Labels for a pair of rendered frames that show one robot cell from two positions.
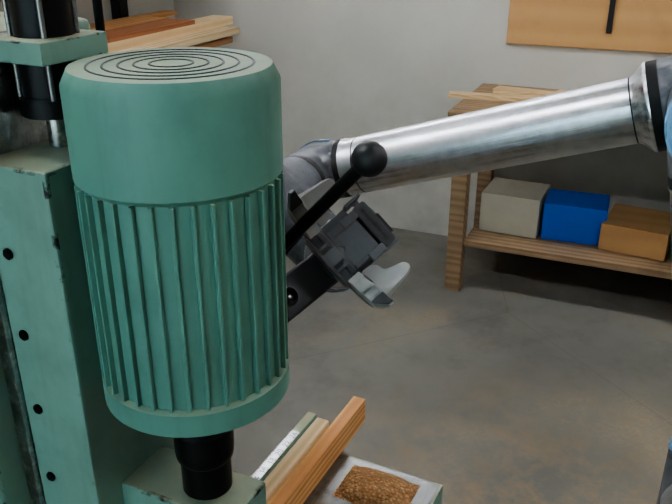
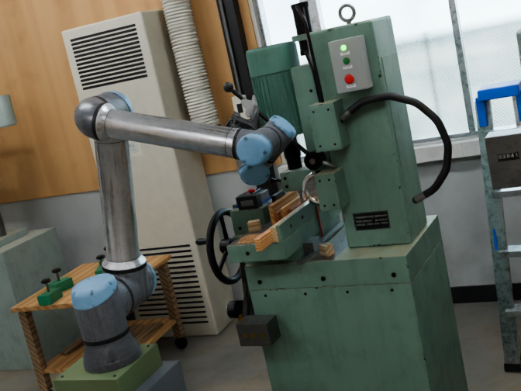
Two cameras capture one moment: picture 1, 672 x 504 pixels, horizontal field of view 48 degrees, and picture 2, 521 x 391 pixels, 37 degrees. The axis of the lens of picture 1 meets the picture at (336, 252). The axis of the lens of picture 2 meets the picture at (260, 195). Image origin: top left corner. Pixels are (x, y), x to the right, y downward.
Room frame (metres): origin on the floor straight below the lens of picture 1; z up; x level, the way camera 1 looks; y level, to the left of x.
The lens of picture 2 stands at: (3.29, 0.09, 1.53)
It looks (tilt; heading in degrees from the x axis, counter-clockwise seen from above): 11 degrees down; 182
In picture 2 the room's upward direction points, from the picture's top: 12 degrees counter-clockwise
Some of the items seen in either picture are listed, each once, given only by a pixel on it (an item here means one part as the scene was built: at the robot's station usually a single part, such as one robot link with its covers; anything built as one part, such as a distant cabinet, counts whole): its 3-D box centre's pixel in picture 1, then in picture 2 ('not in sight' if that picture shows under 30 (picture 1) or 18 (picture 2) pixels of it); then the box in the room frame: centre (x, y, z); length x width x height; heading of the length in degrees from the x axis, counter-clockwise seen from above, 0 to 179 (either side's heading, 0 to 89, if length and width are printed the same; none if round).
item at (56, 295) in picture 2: not in sight; (104, 317); (-0.51, -0.98, 0.32); 0.66 x 0.57 x 0.64; 159
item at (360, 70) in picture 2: not in sight; (350, 64); (0.89, 0.36, 1.40); 0.10 x 0.06 x 0.16; 64
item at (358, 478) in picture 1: (376, 485); (253, 237); (0.81, -0.05, 0.91); 0.10 x 0.07 x 0.02; 64
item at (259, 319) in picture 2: not in sight; (257, 330); (0.79, -0.11, 0.58); 0.12 x 0.08 x 0.08; 64
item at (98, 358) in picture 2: not in sight; (109, 345); (0.92, -0.58, 0.68); 0.19 x 0.19 x 0.10
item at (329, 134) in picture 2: not in sight; (329, 125); (0.85, 0.26, 1.23); 0.09 x 0.08 x 0.15; 64
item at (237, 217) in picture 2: not in sight; (256, 216); (0.54, -0.04, 0.91); 0.15 x 0.14 x 0.09; 154
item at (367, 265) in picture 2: not in sight; (345, 251); (0.68, 0.24, 0.76); 0.57 x 0.45 x 0.09; 64
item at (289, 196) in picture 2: not in sight; (284, 207); (0.60, 0.07, 0.94); 0.22 x 0.02 x 0.08; 154
